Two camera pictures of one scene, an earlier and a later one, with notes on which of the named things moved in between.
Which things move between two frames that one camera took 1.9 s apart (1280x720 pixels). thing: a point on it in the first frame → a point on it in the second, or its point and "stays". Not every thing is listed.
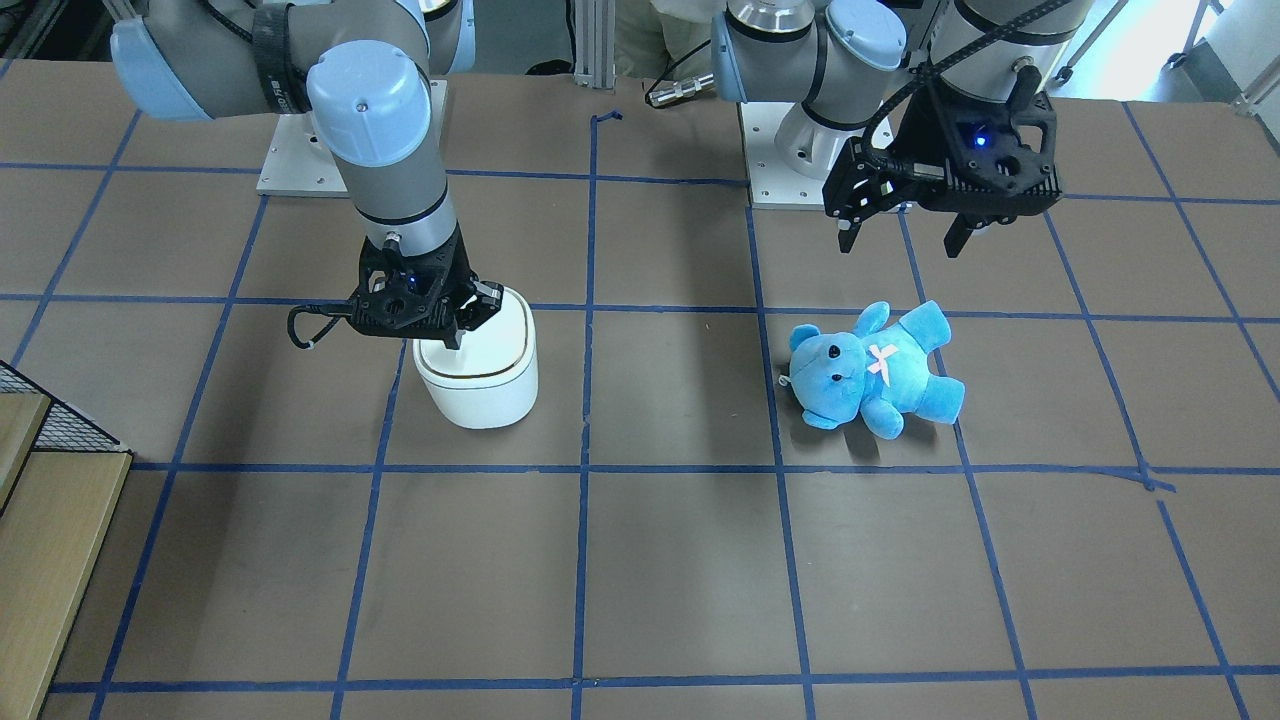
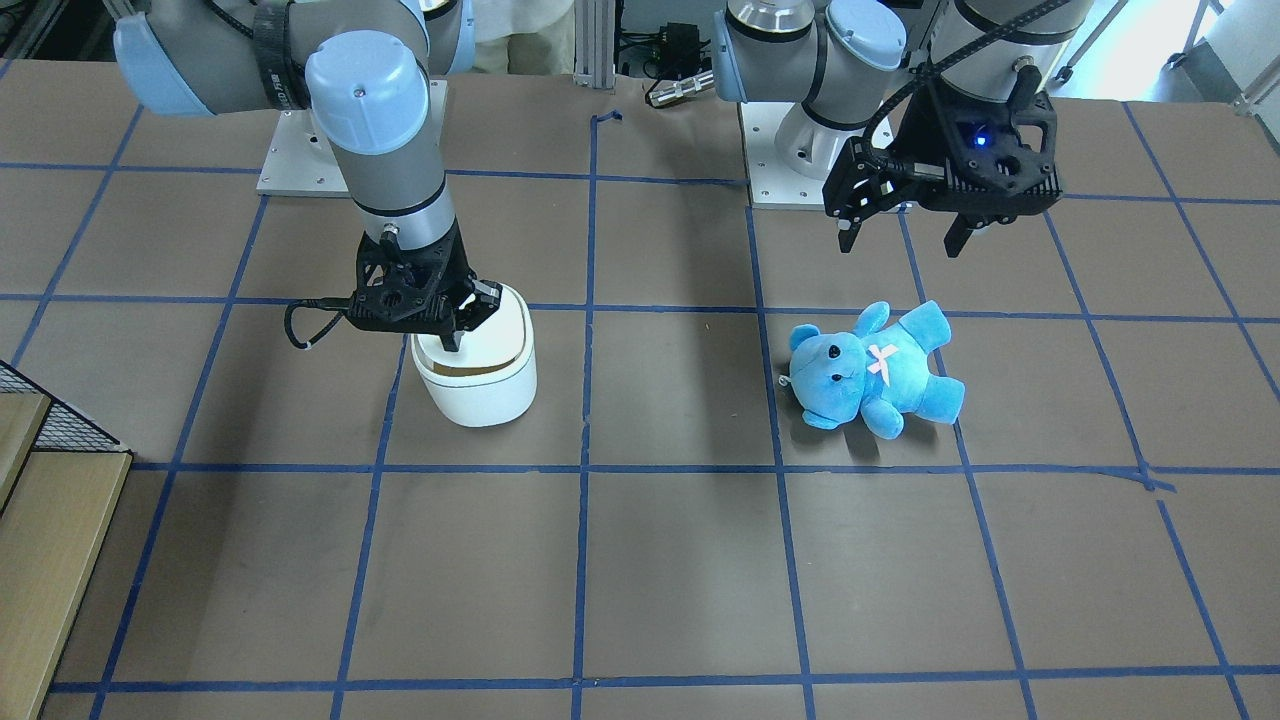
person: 669,40 → 524,37
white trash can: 491,380 stays
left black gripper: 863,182 stays
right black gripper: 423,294 stays
